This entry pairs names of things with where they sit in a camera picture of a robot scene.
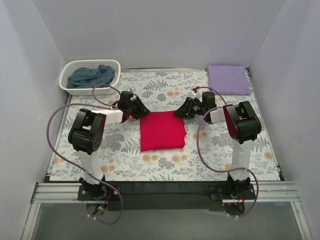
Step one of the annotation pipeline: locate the red t shirt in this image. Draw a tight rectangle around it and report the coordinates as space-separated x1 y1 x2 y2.
140 111 187 152

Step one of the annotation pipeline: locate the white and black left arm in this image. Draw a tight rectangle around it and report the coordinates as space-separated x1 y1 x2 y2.
68 91 150 200

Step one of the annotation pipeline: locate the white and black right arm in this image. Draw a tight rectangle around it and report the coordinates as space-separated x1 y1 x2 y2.
174 91 262 197

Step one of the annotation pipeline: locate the folded purple t shirt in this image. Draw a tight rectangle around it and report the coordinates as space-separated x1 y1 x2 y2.
207 65 250 96

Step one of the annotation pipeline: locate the crumpled grey-blue t shirt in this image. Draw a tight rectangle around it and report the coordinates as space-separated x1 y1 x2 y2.
66 64 116 89

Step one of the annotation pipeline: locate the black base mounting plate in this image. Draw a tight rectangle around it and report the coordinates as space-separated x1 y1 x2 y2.
77 181 256 212

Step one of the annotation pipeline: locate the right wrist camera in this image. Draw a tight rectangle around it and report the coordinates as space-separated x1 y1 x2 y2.
191 87 202 100

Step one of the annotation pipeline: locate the aluminium frame rail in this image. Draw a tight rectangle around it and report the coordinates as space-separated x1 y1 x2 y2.
31 182 87 204

